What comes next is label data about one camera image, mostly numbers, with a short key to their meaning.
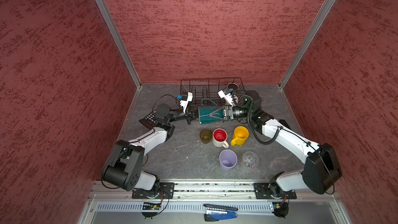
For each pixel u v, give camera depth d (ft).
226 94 2.18
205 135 3.01
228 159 2.64
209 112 2.07
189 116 2.16
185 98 2.10
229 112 2.04
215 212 2.20
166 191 2.44
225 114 2.00
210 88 3.74
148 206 2.39
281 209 2.32
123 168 1.43
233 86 3.47
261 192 2.42
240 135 3.00
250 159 2.74
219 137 3.02
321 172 1.38
